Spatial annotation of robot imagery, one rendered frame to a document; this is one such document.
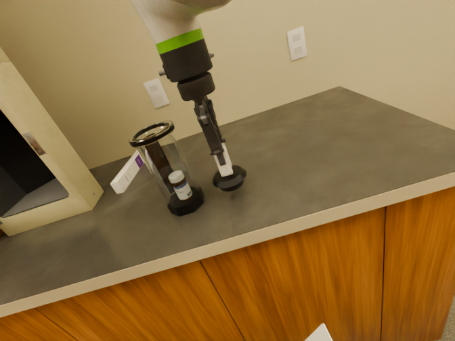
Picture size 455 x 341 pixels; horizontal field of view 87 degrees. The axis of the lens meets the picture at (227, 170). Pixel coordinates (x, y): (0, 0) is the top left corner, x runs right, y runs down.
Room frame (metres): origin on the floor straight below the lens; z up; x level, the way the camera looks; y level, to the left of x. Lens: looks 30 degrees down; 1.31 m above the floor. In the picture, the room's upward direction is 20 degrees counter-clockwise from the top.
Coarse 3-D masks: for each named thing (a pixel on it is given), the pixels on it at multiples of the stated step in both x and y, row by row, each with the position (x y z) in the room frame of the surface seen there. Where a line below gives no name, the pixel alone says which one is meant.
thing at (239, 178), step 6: (234, 168) 0.53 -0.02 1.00; (240, 168) 0.52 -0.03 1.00; (216, 174) 0.54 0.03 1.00; (234, 174) 0.51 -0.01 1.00; (240, 174) 0.50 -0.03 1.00; (216, 180) 0.51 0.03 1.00; (222, 180) 0.50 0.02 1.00; (228, 180) 0.49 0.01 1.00; (234, 180) 0.49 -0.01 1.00; (240, 180) 0.49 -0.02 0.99; (216, 186) 0.50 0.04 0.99; (222, 186) 0.49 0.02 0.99; (228, 186) 0.48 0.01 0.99; (234, 186) 0.49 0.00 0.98; (240, 186) 0.50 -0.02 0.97
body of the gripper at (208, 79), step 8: (208, 72) 0.52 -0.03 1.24; (200, 80) 0.49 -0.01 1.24; (208, 80) 0.50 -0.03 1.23; (184, 88) 0.50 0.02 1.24; (192, 88) 0.49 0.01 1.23; (200, 88) 0.49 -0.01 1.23; (208, 88) 0.50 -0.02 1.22; (184, 96) 0.50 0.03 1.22; (192, 96) 0.49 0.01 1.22; (200, 96) 0.49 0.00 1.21; (200, 104) 0.49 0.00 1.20; (208, 112) 0.49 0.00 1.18
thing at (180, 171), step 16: (144, 128) 0.59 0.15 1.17; (160, 128) 0.59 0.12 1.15; (160, 144) 0.51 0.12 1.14; (176, 144) 0.54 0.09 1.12; (144, 160) 0.53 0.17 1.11; (160, 160) 0.51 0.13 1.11; (176, 160) 0.52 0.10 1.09; (160, 176) 0.51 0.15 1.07; (176, 176) 0.51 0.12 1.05; (192, 176) 0.55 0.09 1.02; (176, 192) 0.51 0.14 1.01; (192, 192) 0.52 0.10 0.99
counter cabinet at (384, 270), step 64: (448, 192) 0.36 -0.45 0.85; (256, 256) 0.40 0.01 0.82; (320, 256) 0.39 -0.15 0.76; (384, 256) 0.37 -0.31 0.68; (448, 256) 0.36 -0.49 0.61; (0, 320) 0.46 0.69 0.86; (64, 320) 0.45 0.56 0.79; (128, 320) 0.44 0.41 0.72; (192, 320) 0.42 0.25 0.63; (256, 320) 0.41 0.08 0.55; (320, 320) 0.39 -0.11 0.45; (384, 320) 0.37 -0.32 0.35
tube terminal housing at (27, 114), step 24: (0, 48) 0.82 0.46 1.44; (0, 72) 0.76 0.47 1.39; (0, 96) 0.72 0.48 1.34; (24, 96) 0.78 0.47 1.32; (24, 120) 0.72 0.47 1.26; (48, 120) 0.80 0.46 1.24; (48, 144) 0.74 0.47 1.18; (72, 168) 0.76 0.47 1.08; (72, 192) 0.72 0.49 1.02; (96, 192) 0.78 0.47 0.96; (24, 216) 0.73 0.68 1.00; (48, 216) 0.73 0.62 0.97
